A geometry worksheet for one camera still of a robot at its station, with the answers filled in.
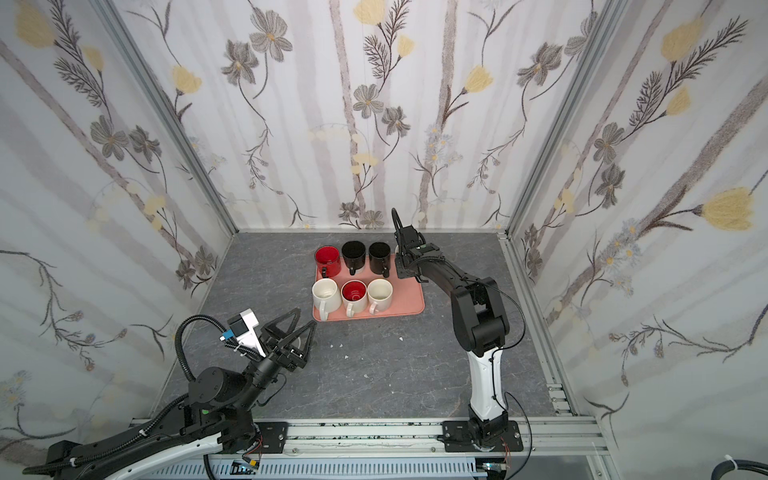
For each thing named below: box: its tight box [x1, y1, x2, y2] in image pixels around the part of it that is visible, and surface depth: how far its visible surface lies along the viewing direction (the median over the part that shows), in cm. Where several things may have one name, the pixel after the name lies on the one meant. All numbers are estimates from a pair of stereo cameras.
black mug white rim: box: [368, 242, 391, 278], surface depth 106 cm
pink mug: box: [367, 278, 394, 315], surface depth 95 cm
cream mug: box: [340, 279, 368, 318], surface depth 97 cm
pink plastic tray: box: [312, 253, 426, 321], surface depth 97 cm
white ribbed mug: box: [312, 278, 342, 322], surface depth 95 cm
